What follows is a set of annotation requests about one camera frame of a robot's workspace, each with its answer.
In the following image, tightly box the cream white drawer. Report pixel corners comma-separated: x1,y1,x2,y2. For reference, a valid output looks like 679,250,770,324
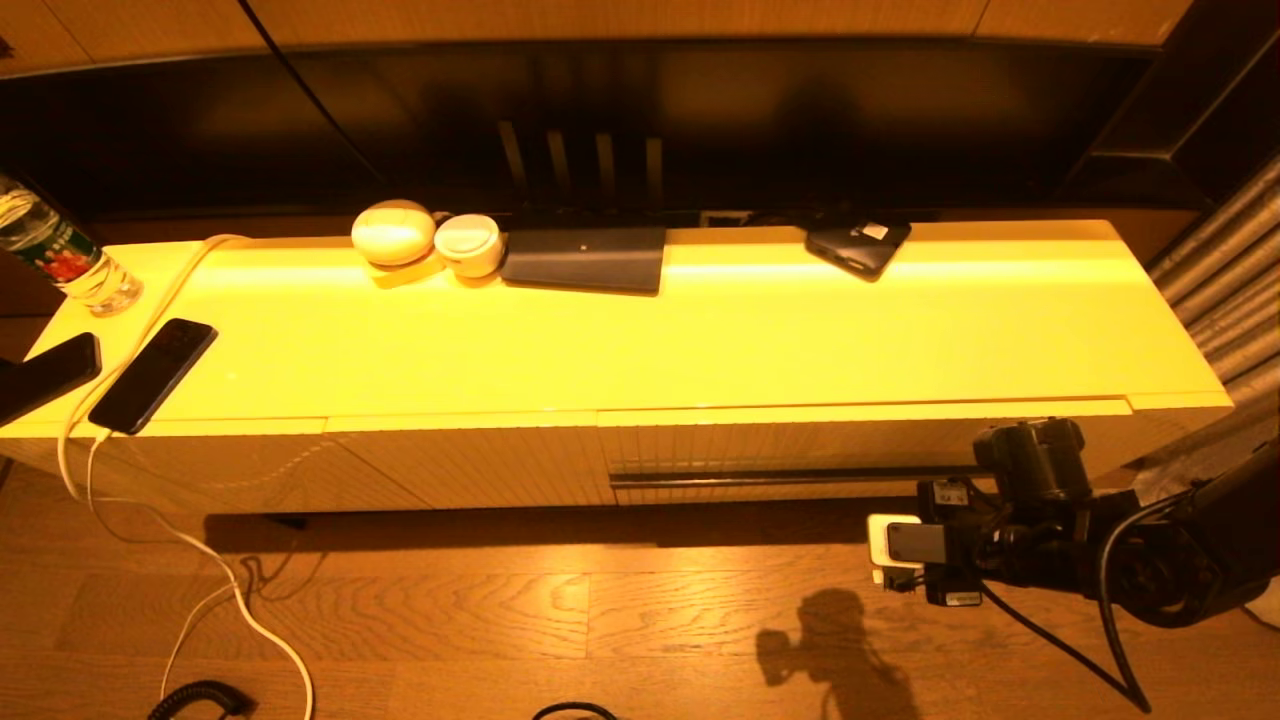
598,395,1136,506

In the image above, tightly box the beige wooden cabinet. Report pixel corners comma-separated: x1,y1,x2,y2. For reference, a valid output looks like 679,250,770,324
0,218,1233,517

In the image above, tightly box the small black labelled device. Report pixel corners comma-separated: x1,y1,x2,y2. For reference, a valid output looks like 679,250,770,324
805,218,913,283

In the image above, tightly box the grey curtain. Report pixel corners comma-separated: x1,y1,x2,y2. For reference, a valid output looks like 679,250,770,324
1118,150,1280,631

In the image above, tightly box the dark grey flat box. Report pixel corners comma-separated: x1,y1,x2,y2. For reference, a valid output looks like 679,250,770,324
499,226,668,296

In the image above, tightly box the black television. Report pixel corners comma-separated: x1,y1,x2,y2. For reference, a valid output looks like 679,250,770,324
0,38,1166,223

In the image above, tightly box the dark wooden shelf unit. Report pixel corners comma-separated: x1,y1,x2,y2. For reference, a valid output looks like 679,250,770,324
1060,0,1280,211

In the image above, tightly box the white round lidded cup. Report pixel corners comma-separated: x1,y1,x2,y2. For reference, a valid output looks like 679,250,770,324
433,213,506,279

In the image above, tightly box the white oval case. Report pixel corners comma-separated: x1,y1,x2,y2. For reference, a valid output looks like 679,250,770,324
350,199,438,268

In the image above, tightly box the black smartphone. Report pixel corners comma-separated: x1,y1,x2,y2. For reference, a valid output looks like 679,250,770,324
88,318,219,436

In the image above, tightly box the dark flat phone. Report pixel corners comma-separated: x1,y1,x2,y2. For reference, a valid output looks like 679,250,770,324
0,332,103,428

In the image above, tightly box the clear bottle with colourful label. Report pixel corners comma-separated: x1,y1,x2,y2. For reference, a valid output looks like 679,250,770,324
0,172,145,318

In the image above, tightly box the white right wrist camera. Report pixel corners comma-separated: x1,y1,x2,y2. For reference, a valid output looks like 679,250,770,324
866,513,948,588

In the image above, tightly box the black coiled cable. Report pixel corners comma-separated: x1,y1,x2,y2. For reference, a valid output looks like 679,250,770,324
147,680,251,720

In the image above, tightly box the thin black wall cable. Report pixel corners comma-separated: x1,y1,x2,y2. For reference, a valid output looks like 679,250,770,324
237,0,386,186

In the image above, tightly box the thick white power cable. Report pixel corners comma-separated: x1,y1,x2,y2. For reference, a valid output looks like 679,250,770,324
55,233,316,720

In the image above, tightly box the thin white charging cable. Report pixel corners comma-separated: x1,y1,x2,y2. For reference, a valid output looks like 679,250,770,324
85,430,241,701

